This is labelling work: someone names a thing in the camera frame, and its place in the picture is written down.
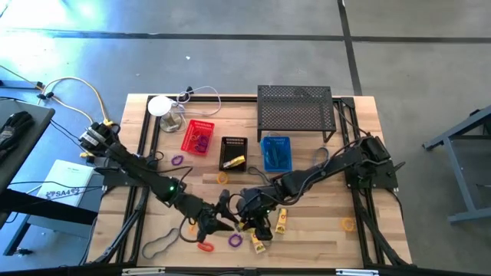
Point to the yellow green crayon box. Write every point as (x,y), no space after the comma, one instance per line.
(281,222)
(259,245)
(234,161)

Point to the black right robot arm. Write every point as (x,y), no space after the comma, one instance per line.
(326,168)

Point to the grey metal cart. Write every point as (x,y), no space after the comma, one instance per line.
(464,180)

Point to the white mushroom lamp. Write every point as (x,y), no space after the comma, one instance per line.
(160,106)

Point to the black plastic basket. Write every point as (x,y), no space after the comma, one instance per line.
(230,147)

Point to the blue plastic basket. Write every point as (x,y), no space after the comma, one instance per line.
(285,145)

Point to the purple coil wristband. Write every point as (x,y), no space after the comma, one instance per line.
(172,160)
(229,240)
(203,141)

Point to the yellow coil wristband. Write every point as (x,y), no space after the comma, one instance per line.
(342,224)
(218,178)

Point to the white cardboard box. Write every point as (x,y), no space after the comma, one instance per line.
(69,180)

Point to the red coil wristband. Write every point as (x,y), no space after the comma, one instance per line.
(200,247)

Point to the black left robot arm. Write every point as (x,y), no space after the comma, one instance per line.
(134,168)

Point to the black perforated metal shelf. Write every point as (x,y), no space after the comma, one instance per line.
(295,107)

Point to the silver metal bracket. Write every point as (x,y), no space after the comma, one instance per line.
(356,272)
(142,271)

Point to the red plastic basket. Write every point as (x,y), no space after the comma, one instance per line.
(207,128)

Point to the dark grey side table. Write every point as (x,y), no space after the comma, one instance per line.
(30,122)

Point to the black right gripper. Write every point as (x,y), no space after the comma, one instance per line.
(255,205)

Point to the black gloves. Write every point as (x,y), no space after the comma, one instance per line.
(13,128)

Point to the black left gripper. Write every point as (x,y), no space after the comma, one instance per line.
(205,218)

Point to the black aluminium rig frame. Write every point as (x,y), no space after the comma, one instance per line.
(230,98)

